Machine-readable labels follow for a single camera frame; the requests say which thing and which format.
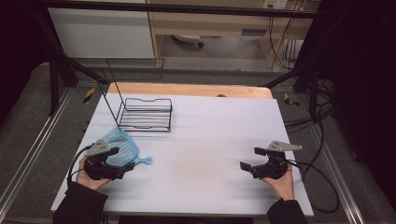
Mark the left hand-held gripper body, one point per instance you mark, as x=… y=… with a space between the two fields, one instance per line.
x=99 y=169

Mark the aluminium rail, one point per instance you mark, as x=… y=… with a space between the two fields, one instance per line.
x=339 y=177
x=34 y=146

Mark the light wooden desk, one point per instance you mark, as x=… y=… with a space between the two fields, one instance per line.
x=211 y=23

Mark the white foam board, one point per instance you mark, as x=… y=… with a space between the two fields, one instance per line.
x=202 y=146

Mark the person's left hand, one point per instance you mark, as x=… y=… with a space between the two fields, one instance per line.
x=85 y=181

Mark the white cabinet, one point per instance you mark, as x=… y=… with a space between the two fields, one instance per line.
x=99 y=34

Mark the office chair base with caster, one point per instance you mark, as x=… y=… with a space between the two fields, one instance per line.
x=188 y=38

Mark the black curtain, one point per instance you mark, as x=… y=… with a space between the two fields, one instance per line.
x=18 y=46
x=364 y=93

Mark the wooden table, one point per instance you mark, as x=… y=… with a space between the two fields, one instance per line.
x=186 y=89

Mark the blue striped towel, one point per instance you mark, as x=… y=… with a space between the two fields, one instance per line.
x=124 y=145

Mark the person's right hand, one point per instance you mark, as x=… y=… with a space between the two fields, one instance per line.
x=285 y=188

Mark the white wall socket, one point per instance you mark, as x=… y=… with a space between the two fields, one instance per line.
x=275 y=3

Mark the yellow and black tape strip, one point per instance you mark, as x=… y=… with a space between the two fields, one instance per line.
x=290 y=100
x=89 y=95

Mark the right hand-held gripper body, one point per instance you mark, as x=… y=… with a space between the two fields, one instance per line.
x=275 y=169

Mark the black metal frame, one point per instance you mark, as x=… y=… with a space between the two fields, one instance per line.
x=186 y=8

